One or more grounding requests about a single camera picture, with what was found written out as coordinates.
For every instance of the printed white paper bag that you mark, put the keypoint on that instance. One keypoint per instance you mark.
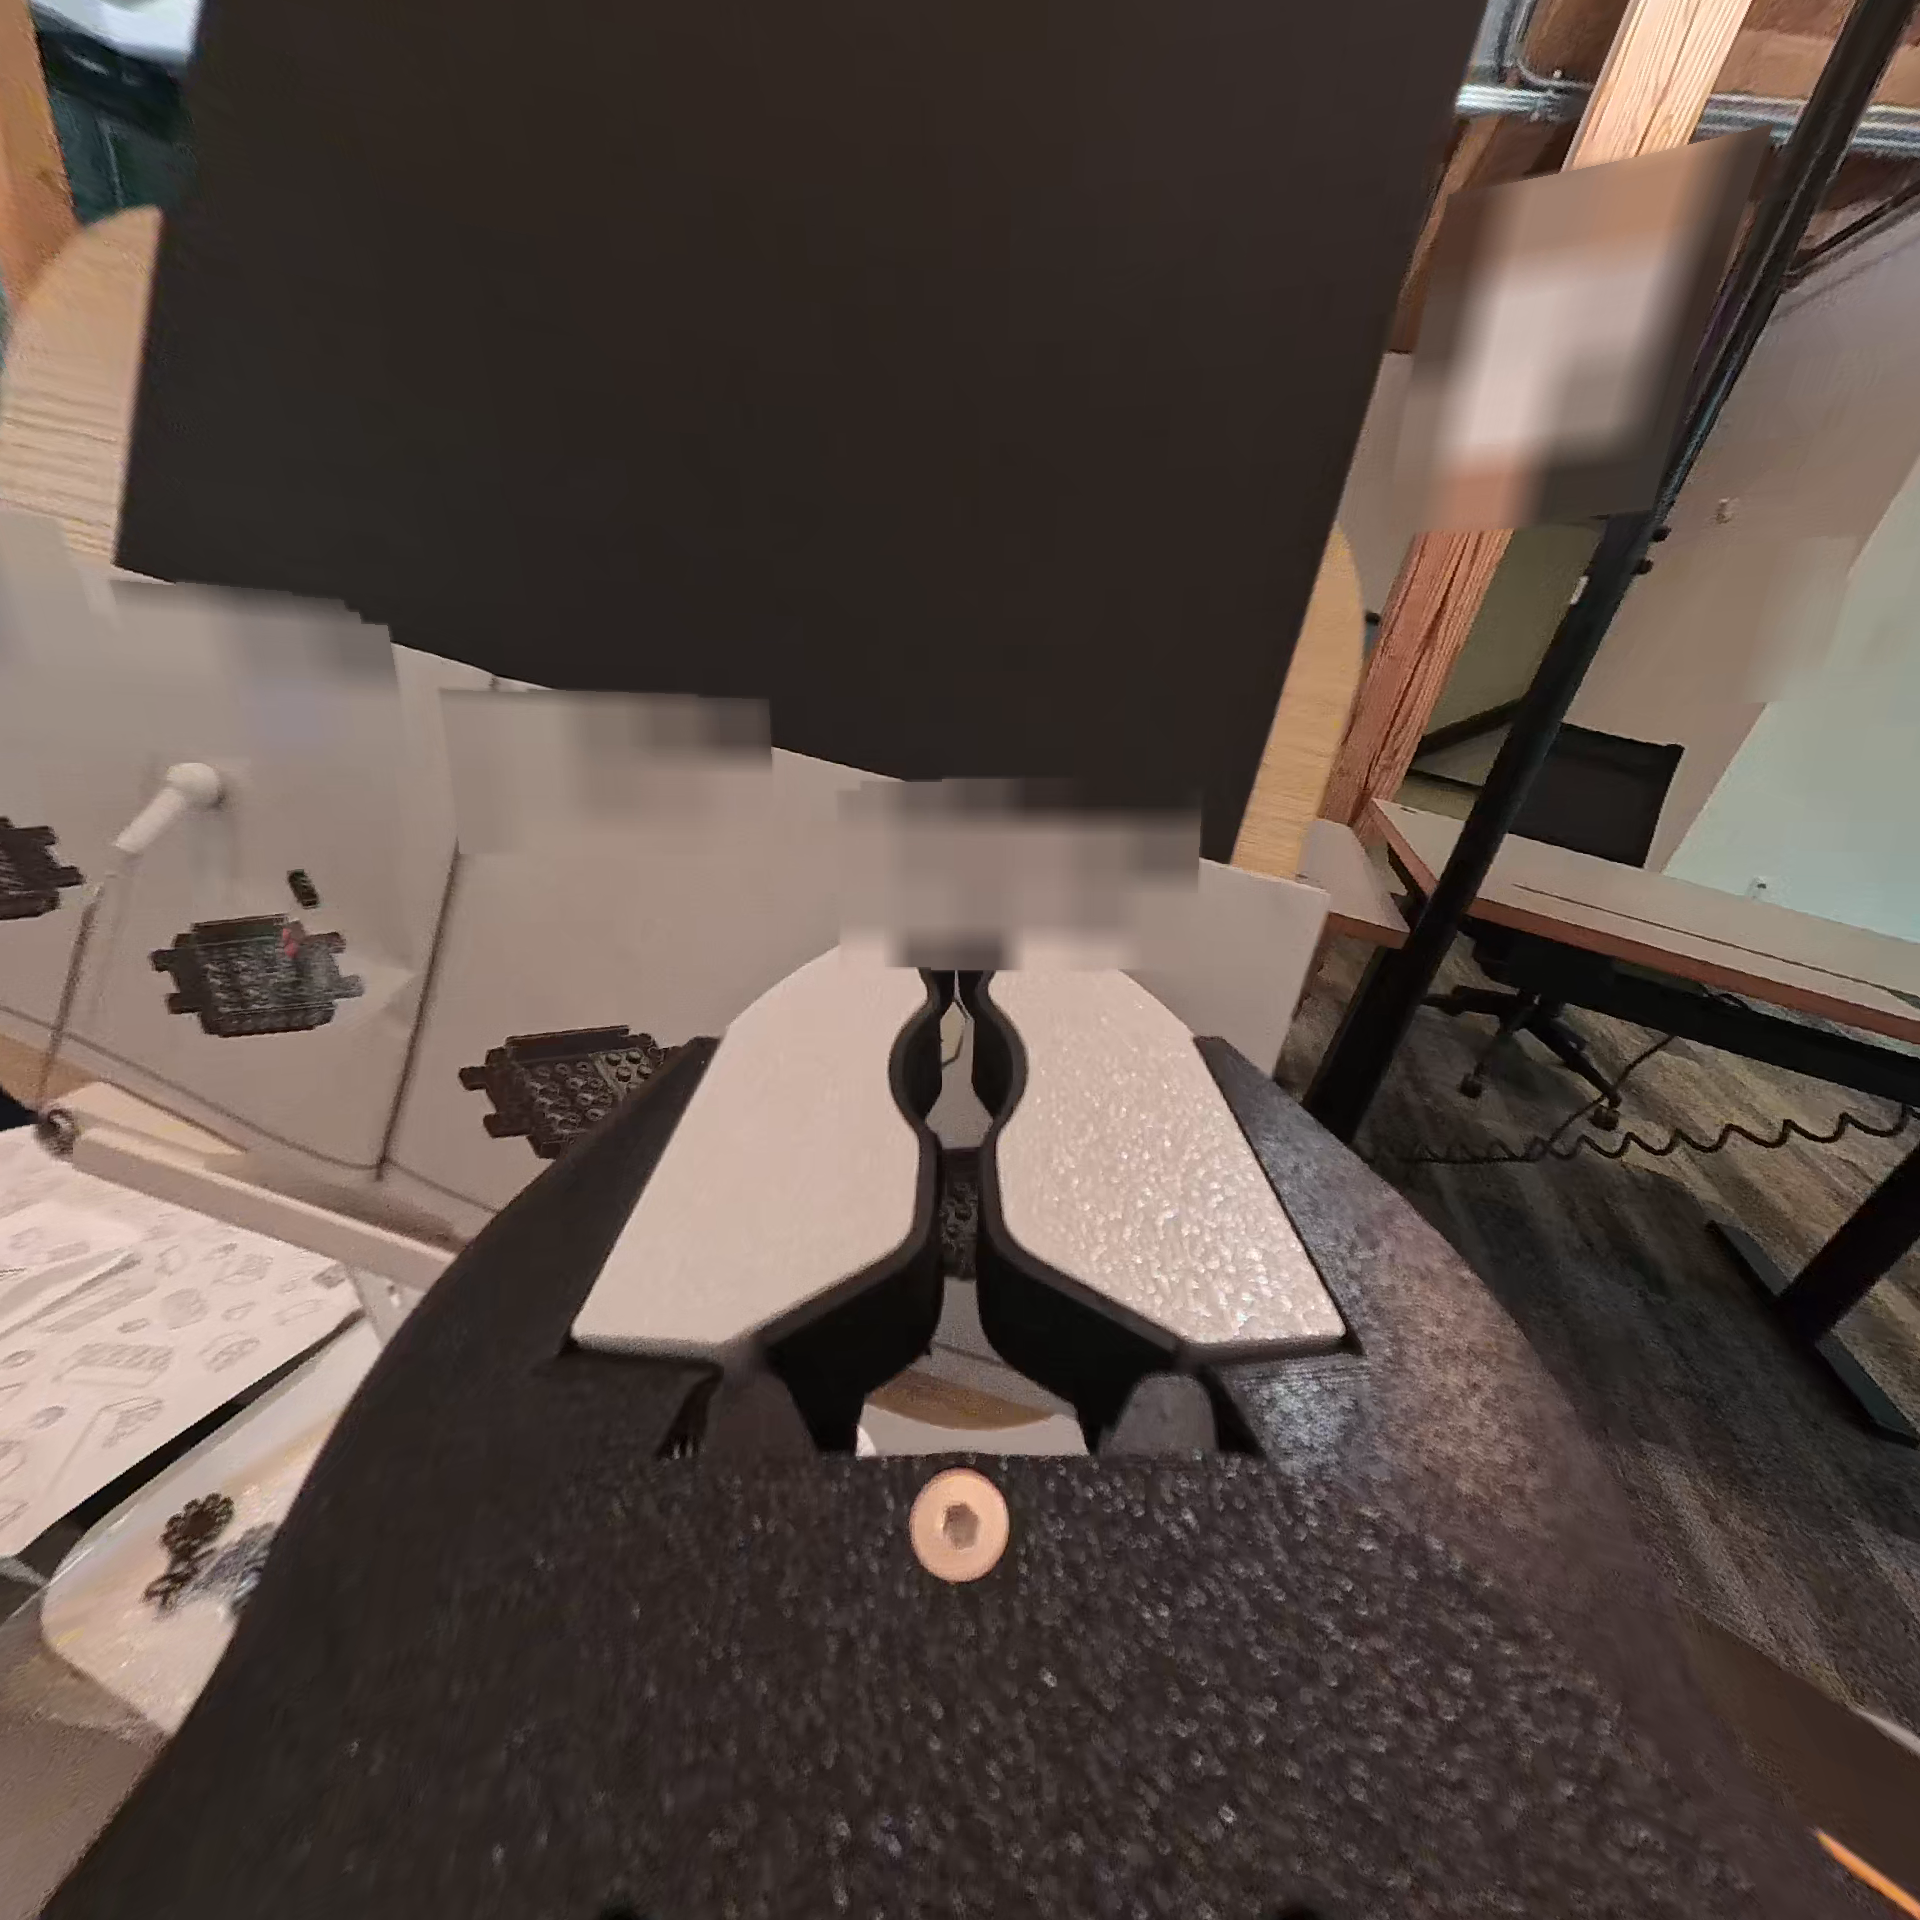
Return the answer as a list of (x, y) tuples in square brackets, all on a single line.
[(135, 1323)]

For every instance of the grey desk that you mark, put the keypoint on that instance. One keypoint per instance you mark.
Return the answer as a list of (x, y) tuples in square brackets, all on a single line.
[(76, 1818)]

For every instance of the slanted wooden beam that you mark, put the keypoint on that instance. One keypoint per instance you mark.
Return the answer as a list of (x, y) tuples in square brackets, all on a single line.
[(1424, 676)]

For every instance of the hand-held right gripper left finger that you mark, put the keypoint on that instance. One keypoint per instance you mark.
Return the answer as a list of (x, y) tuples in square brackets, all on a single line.
[(750, 1171)]

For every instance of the black office chair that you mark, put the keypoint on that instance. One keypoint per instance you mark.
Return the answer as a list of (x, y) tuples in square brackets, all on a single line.
[(1531, 1021)]

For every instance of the white gooseneck lamp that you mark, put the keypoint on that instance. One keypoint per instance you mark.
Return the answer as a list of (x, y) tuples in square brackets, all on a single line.
[(173, 793)]

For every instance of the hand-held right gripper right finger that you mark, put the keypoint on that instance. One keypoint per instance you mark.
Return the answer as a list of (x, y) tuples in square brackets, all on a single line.
[(1155, 1171)]

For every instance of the black tripod stand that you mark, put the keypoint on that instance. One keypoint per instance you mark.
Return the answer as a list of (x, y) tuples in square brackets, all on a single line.
[(1531, 706)]

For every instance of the clear bag of pieces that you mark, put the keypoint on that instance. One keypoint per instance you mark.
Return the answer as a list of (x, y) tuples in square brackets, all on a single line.
[(135, 1634)]

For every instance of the grey office table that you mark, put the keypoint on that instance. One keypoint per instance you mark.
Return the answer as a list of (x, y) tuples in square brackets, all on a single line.
[(1650, 915)]

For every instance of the round wooden stand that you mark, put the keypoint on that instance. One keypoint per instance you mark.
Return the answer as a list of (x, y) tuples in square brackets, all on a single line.
[(90, 375)]

